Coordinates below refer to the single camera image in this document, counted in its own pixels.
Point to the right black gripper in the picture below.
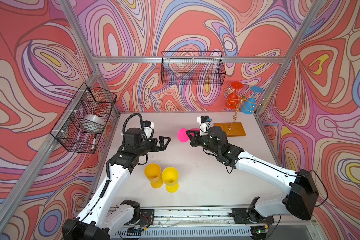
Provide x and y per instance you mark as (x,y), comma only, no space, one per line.
(191,137)

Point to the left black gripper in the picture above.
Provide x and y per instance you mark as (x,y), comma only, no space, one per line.
(161,147)

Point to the magenta wine glass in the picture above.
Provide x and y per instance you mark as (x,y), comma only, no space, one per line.
(182,135)

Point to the yellow wine glass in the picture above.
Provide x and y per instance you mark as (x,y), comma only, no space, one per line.
(153,173)
(170,176)

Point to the blue wine glass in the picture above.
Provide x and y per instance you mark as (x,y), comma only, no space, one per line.
(250,104)

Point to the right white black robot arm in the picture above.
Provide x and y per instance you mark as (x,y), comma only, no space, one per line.
(299,192)

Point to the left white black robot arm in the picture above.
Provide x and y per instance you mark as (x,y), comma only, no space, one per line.
(94,222)

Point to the orange wooden rack base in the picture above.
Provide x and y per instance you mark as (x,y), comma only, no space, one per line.
(235,129)

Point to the red wine glass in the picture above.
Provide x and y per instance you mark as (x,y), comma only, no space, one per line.
(233,94)

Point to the black marker pen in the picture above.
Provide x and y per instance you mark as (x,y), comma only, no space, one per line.
(94,143)

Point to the silver tape roll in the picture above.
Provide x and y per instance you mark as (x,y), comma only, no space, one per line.
(92,124)

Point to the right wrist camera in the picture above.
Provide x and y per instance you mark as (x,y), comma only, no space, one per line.
(204,124)

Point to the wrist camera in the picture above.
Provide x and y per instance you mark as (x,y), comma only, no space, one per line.
(148,129)
(204,124)

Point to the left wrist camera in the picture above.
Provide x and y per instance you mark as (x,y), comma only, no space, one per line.
(148,129)

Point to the gold wire glass rack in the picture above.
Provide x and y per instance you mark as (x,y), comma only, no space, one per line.
(242,98)

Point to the black wire basket back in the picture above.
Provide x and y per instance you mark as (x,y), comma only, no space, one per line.
(192,68)

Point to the black wire basket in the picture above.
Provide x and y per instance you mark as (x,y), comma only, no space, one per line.
(192,68)
(87,100)

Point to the black wire basket left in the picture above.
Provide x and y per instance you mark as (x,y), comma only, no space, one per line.
(87,100)

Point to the aluminium frame rail base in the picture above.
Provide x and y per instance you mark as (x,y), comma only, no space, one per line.
(213,223)

